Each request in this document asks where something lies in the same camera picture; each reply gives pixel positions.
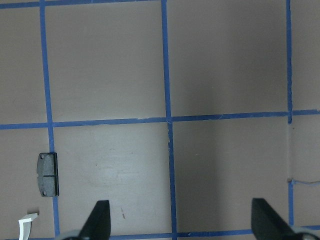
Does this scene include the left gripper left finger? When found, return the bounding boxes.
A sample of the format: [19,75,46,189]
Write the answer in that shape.
[59,199,112,240]

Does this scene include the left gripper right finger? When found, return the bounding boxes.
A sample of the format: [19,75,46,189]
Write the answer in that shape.
[250,198,320,240]

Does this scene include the white curved plastic part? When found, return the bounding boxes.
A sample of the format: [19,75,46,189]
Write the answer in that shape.
[18,212,38,240]

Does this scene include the black brake pad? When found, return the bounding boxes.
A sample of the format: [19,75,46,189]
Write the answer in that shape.
[36,152,59,197]

